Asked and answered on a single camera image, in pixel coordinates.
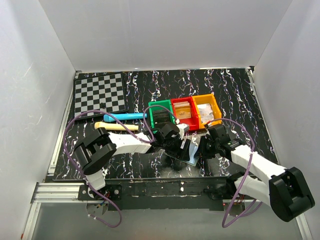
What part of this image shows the green card holder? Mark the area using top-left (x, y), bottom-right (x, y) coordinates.
top-left (165, 140), bottom-right (198, 166)

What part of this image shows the red plastic bin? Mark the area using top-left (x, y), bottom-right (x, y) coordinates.
top-left (170, 96), bottom-right (200, 131)

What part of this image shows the green plastic bin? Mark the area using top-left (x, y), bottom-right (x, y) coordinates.
top-left (147, 99), bottom-right (176, 133)

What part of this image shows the yellow plastic bin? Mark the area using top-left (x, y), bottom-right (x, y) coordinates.
top-left (192, 93), bottom-right (222, 129)

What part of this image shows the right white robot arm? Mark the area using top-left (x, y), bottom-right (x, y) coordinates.
top-left (195, 124), bottom-right (315, 222)

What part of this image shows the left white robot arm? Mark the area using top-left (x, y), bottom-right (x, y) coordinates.
top-left (74, 122), bottom-right (198, 190)

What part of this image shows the black card in green bin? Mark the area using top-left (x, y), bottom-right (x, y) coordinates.
top-left (152, 109), bottom-right (171, 125)

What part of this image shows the orange card in red bin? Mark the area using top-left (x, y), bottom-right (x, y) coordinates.
top-left (173, 101), bottom-right (192, 120)

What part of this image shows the white card in yellow bin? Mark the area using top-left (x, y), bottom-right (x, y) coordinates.
top-left (197, 103), bottom-right (214, 118)

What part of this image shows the blue plastic crayon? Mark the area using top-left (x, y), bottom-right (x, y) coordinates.
top-left (103, 112), bottom-right (148, 123)

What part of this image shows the cream plastic crayon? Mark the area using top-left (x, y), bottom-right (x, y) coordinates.
top-left (94, 121), bottom-right (140, 132)

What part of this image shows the checkered chessboard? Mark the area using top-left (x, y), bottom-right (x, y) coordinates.
top-left (73, 72), bottom-right (128, 117)

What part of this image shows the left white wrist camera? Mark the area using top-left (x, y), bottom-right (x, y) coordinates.
top-left (176, 123), bottom-right (190, 139)

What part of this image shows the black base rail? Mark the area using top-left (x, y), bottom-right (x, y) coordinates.
top-left (78, 176), bottom-right (233, 211)

